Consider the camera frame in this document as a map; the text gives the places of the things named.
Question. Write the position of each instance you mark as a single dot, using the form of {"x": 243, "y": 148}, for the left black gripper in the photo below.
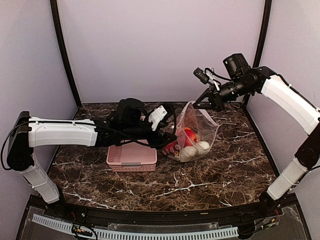
{"x": 159, "y": 141}

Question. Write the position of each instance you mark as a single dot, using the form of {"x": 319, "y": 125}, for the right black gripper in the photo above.
{"x": 214, "y": 97}

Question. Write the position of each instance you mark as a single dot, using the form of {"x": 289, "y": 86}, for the clear zip top bag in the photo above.
{"x": 200, "y": 122}

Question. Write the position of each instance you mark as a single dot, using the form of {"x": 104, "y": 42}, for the pink perforated plastic basket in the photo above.
{"x": 131, "y": 157}

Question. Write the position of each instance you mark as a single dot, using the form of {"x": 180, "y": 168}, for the red pomegranate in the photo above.
{"x": 190, "y": 139}

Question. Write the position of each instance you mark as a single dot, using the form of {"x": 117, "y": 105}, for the red tomato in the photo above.
{"x": 172, "y": 148}

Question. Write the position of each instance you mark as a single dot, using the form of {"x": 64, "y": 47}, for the white wrinkled radish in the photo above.
{"x": 187, "y": 154}

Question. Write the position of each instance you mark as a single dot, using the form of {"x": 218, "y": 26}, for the pale green radish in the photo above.
{"x": 202, "y": 147}

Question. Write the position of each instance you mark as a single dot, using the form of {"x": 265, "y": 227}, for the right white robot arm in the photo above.
{"x": 297, "y": 110}

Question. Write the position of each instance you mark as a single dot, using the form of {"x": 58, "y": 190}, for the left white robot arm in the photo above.
{"x": 30, "y": 132}

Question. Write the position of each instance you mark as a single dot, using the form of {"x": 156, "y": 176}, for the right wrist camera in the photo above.
{"x": 206, "y": 78}

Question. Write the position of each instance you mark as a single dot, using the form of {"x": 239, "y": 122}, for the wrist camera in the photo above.
{"x": 156, "y": 116}
{"x": 206, "y": 78}

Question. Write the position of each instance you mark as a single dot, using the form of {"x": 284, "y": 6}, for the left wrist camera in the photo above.
{"x": 156, "y": 116}

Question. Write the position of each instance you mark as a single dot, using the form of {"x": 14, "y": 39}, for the right black frame post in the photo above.
{"x": 262, "y": 33}

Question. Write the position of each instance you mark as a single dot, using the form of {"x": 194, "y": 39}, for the black frame post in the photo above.
{"x": 63, "y": 52}
{"x": 262, "y": 33}

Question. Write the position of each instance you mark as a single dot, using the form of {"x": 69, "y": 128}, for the black front rail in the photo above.
{"x": 243, "y": 215}

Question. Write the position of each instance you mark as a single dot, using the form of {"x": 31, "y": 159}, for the white slotted cable duct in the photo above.
{"x": 117, "y": 231}

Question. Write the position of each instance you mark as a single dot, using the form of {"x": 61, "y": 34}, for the left black frame post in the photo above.
{"x": 63, "y": 52}

